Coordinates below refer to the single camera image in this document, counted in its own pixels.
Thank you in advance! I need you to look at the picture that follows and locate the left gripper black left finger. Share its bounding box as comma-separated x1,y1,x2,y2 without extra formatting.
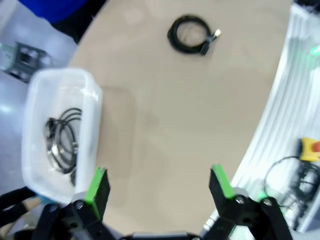
31,166,118,240

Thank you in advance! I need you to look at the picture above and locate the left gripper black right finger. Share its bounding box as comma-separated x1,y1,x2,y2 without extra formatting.
202,163,295,240

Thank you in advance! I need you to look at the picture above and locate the thick black power cable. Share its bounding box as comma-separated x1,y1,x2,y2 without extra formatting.
44,107,85,173

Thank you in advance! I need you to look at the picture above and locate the smooth black USB extension cable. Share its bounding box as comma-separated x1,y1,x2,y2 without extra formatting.
166,15,223,58

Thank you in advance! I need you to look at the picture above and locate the clear plastic storage box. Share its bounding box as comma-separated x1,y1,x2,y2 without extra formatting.
21,67,104,204

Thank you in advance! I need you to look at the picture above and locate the yellow emergency stop button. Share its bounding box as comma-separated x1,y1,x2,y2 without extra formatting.
298,136,320,162

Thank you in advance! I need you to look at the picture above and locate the person in blue hoodie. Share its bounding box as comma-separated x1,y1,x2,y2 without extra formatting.
17,0,111,43

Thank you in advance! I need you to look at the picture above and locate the tangled black cable bundle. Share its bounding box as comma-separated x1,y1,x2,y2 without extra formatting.
261,156,320,208

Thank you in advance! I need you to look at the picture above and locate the aluminium rail frame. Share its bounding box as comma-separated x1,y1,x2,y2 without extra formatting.
202,4,320,231

